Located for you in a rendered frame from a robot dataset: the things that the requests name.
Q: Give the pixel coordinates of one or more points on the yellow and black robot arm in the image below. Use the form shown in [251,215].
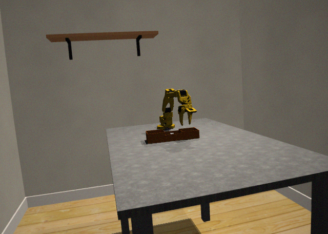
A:
[166,119]

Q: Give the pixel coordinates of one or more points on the orange three-compartment bin rack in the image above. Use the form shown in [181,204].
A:
[158,136]

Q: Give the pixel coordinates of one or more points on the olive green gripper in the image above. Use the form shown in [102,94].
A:
[185,108]

